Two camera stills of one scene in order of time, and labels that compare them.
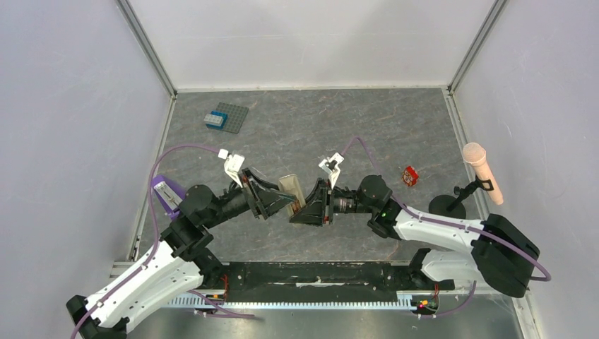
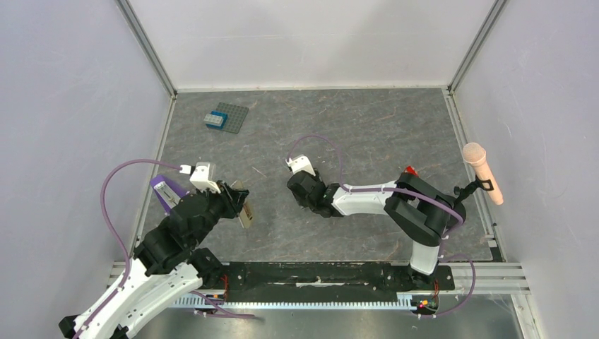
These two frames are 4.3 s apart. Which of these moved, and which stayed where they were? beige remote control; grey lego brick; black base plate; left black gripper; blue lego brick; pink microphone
Moved: left black gripper; beige remote control
Stayed: grey lego brick; pink microphone; blue lego brick; black base plate
